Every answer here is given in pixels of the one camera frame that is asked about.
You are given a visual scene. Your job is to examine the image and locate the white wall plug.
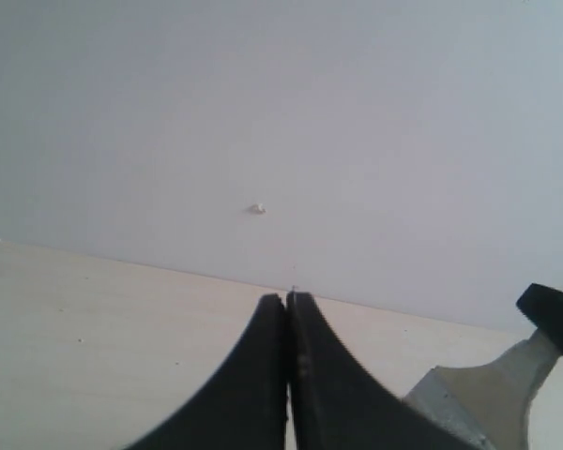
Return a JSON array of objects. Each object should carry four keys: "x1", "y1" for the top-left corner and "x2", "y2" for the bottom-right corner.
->
[{"x1": 244, "y1": 202, "x2": 267, "y2": 216}]

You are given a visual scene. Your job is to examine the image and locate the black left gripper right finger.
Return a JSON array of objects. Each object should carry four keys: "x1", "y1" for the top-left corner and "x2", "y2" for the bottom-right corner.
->
[{"x1": 286, "y1": 291, "x2": 472, "y2": 450}]

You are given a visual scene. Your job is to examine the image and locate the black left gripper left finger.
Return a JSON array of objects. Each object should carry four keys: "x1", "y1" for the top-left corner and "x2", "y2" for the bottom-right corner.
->
[{"x1": 130, "y1": 294, "x2": 287, "y2": 450}]

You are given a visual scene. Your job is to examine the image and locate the white paint brush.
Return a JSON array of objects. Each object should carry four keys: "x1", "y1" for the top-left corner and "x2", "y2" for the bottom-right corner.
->
[{"x1": 403, "y1": 328, "x2": 563, "y2": 449}]

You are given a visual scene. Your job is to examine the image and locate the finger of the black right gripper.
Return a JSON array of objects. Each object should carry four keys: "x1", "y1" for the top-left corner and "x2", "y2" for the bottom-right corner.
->
[{"x1": 516, "y1": 283, "x2": 563, "y2": 355}]

